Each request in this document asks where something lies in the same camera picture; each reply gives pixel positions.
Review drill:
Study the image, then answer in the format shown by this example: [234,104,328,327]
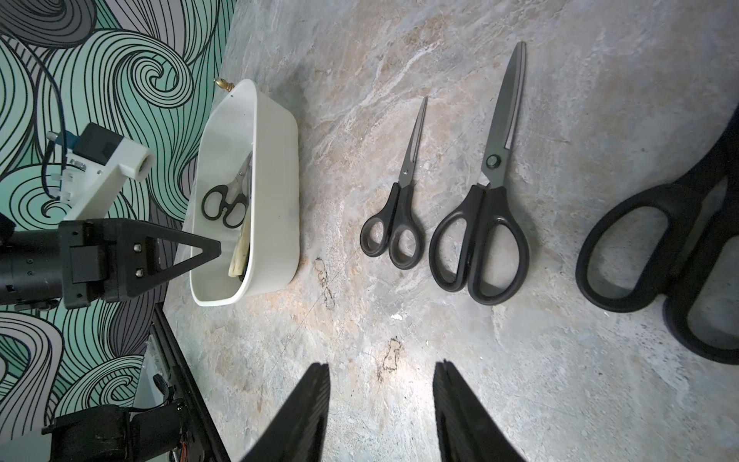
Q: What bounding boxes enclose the small black scissors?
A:
[359,96,428,271]

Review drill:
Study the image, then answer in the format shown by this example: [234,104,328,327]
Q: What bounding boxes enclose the white plastic storage box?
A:
[190,79,300,307]

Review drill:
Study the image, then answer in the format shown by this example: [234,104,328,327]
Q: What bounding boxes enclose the blue handled scissors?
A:
[200,152,253,229]

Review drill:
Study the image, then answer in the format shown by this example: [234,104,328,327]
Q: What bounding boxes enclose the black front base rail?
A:
[145,302,230,461]

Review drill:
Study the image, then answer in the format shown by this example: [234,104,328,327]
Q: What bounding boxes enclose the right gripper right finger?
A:
[432,360,525,461]

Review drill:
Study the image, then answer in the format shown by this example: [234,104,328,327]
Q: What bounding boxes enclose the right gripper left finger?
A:
[242,363,331,461]

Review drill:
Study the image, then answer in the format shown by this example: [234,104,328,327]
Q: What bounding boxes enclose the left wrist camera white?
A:
[46,122,156,221]

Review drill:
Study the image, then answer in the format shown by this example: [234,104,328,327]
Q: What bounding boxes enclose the black medium scissors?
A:
[428,42,530,306]

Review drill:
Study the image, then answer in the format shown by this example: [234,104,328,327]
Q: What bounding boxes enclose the large black scissors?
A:
[575,112,738,366]

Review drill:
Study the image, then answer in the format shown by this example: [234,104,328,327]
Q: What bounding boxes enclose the cream handled scissors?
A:
[228,212,251,280]

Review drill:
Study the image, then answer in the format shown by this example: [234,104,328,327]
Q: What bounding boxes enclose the brass knob on table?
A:
[214,78,235,92]

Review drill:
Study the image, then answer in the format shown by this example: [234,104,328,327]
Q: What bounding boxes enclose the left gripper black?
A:
[1,218,221,309]

